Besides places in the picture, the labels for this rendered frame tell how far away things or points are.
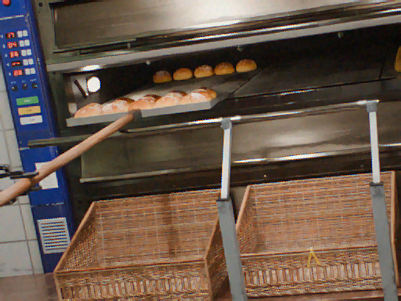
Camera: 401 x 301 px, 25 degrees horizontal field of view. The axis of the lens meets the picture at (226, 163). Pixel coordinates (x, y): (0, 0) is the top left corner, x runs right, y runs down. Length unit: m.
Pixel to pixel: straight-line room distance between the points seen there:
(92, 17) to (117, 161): 0.56
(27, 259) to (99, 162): 0.54
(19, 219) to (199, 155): 0.81
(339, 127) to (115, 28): 0.91
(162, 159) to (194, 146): 0.14
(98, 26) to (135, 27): 0.15
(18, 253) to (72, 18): 0.99
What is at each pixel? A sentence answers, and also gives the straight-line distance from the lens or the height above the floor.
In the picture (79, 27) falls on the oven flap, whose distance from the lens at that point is 3.50.
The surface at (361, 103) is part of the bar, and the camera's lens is 2.94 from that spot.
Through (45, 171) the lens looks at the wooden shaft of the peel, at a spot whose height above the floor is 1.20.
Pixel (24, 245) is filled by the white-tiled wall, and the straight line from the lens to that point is 3.79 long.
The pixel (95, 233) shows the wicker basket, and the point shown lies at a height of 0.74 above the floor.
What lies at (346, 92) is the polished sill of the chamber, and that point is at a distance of 3.31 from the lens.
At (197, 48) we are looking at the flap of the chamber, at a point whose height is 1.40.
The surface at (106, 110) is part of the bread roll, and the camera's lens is 3.36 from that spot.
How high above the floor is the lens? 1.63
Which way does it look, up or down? 12 degrees down
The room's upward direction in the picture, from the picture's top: 9 degrees counter-clockwise
